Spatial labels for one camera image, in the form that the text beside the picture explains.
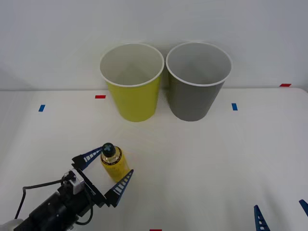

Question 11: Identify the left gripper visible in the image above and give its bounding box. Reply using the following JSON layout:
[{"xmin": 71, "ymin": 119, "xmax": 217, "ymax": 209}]
[{"xmin": 57, "ymin": 146, "xmax": 134, "ymax": 217}]

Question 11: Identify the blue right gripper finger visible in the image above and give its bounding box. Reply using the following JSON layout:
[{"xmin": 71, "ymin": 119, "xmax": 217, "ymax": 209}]
[
  {"xmin": 298, "ymin": 199, "xmax": 308, "ymax": 216},
  {"xmin": 253, "ymin": 205, "xmax": 271, "ymax": 231}
]

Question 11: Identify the small yellow plastic bottle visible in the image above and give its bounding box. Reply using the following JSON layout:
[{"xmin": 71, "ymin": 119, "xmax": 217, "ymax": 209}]
[{"xmin": 100, "ymin": 142, "xmax": 130, "ymax": 183}]

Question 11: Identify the yellow-green plastic bin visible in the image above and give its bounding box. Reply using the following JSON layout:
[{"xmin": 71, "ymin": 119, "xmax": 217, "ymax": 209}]
[{"xmin": 100, "ymin": 43, "xmax": 165, "ymax": 123}]

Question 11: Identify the grey plastic bin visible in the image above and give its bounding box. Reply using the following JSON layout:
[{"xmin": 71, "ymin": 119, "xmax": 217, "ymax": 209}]
[{"xmin": 165, "ymin": 41, "xmax": 232, "ymax": 122}]

